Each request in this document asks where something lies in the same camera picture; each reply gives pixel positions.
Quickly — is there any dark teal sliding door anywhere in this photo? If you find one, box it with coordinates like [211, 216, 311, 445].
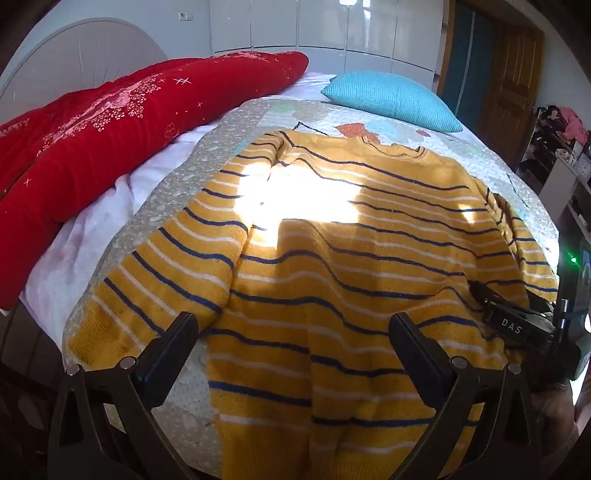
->
[450, 4, 490, 116]

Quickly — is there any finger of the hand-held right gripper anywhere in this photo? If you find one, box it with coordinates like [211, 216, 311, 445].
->
[468, 280, 555, 349]

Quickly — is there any white round headboard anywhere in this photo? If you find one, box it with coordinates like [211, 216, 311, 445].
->
[0, 17, 169, 123]

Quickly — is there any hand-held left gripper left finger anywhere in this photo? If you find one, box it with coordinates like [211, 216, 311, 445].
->
[47, 312, 200, 480]

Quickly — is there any yellow striped sweater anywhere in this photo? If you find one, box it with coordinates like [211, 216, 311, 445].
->
[67, 129, 561, 480]

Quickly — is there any white glossy wardrobe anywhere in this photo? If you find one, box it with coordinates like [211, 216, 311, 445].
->
[210, 0, 451, 77]

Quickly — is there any red printed blanket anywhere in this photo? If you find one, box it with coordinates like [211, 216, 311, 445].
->
[0, 51, 310, 310]

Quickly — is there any cluttered shelf unit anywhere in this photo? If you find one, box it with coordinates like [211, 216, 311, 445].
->
[517, 104, 591, 241]

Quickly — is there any heart patterned quilt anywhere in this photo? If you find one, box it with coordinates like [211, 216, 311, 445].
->
[60, 95, 561, 480]

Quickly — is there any pink cloth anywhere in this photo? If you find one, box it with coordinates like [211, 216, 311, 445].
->
[558, 108, 589, 144]

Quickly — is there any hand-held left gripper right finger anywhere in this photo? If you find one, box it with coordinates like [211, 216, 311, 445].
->
[389, 312, 543, 480]

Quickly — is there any person's right forearm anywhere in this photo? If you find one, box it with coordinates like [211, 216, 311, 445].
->
[531, 388, 591, 480]

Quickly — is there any brown wooden door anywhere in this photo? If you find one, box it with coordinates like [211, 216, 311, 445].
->
[480, 23, 546, 134]

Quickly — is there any blue pillow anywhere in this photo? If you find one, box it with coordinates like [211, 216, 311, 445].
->
[321, 71, 464, 134]

